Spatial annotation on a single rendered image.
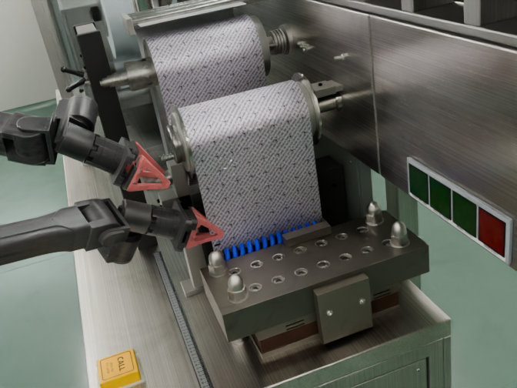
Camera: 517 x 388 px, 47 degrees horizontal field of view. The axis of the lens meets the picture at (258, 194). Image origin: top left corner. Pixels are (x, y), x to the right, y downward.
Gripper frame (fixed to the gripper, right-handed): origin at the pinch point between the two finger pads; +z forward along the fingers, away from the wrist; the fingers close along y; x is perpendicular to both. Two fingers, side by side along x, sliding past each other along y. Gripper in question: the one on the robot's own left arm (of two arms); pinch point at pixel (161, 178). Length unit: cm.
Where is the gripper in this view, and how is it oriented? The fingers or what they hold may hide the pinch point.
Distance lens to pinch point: 113.3
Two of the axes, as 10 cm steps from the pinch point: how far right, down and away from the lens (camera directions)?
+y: 3.2, 3.8, -8.7
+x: 4.8, -8.6, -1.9
